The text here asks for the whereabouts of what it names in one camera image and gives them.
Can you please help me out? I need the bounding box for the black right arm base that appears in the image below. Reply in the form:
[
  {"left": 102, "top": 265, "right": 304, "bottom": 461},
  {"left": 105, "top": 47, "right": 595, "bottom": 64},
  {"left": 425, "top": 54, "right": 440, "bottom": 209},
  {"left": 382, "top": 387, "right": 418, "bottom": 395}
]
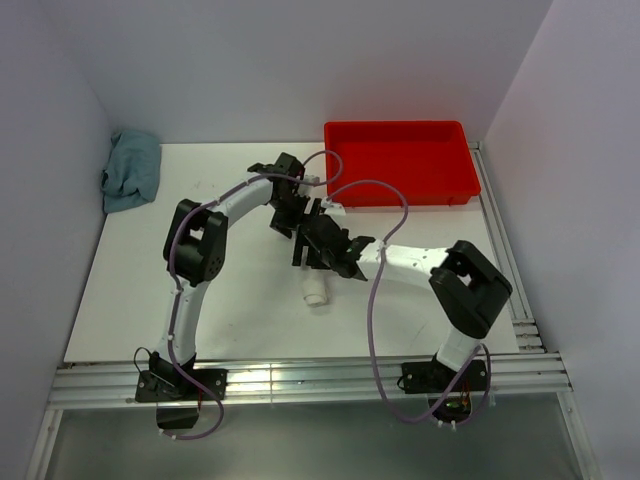
[{"left": 396, "top": 360, "right": 490, "bottom": 423}]

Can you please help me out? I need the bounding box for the aluminium rail frame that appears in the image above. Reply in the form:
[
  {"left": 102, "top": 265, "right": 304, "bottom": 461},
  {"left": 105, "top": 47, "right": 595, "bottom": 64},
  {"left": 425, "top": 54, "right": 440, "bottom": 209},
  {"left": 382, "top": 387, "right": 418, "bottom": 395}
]
[{"left": 27, "top": 142, "right": 601, "bottom": 479}]

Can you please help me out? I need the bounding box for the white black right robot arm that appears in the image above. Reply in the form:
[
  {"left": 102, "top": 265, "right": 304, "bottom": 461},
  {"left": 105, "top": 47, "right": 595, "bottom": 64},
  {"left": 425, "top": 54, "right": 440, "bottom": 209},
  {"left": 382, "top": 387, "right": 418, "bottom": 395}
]
[{"left": 293, "top": 200, "right": 513, "bottom": 390}]

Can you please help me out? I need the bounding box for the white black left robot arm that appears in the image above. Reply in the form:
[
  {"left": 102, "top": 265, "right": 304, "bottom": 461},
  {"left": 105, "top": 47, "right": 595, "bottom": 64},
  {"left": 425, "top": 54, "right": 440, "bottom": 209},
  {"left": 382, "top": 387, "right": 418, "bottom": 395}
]
[{"left": 149, "top": 153, "right": 314, "bottom": 399}]

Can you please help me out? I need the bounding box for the red plastic bin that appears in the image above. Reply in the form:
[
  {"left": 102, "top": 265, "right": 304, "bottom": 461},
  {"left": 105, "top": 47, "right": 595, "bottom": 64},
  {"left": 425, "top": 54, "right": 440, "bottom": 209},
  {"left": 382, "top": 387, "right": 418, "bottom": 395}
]
[{"left": 324, "top": 121, "right": 481, "bottom": 207}]

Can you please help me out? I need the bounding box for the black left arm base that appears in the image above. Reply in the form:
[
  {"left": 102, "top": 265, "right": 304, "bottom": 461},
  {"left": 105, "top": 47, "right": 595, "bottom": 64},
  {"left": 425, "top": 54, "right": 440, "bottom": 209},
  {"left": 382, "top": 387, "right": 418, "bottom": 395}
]
[{"left": 134, "top": 347, "right": 228, "bottom": 440}]

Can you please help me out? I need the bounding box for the teal folded cloth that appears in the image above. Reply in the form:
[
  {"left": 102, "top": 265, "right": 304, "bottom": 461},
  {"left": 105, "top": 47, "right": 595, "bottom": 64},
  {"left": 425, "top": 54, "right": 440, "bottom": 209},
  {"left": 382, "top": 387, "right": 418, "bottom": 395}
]
[{"left": 100, "top": 129, "right": 161, "bottom": 214}]

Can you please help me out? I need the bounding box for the white t shirt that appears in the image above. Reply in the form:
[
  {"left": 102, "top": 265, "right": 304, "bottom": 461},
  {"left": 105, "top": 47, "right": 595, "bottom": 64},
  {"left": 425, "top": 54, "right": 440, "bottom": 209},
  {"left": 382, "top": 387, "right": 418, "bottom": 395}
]
[{"left": 301, "top": 269, "right": 333, "bottom": 308}]

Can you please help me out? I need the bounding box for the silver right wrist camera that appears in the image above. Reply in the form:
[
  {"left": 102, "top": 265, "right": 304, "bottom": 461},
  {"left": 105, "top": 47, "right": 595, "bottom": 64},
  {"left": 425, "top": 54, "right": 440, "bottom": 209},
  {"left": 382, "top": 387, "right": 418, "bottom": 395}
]
[{"left": 320, "top": 197, "right": 346, "bottom": 217}]

